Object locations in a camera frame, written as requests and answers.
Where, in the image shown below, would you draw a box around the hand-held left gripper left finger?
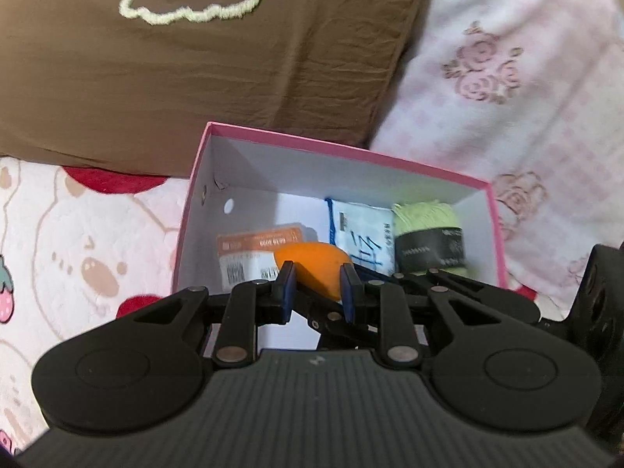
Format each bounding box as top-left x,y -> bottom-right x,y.
117,261 -> 298,369

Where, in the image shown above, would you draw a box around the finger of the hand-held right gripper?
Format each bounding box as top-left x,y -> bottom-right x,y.
291,296 -> 386,352
353,263 -> 544,325

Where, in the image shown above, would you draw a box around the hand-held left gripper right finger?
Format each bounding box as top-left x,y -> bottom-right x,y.
340,262 -> 525,369

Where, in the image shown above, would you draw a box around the orange makeup sponge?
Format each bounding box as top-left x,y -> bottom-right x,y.
273,241 -> 352,303

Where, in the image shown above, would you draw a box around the orange and white card box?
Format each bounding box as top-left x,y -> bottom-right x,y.
216,224 -> 317,286

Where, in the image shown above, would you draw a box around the blue tissue packet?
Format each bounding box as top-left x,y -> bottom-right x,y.
324,197 -> 395,278

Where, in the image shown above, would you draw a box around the pink cardboard box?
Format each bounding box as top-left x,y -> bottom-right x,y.
170,122 -> 504,352

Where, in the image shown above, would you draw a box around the green yarn ball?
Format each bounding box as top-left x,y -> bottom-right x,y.
392,202 -> 469,274

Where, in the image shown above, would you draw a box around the bear print bed sheet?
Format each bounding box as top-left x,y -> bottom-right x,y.
0,156 -> 586,456

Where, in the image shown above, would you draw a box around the brown embroidered pillow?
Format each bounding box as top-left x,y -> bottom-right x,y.
0,0 -> 437,179

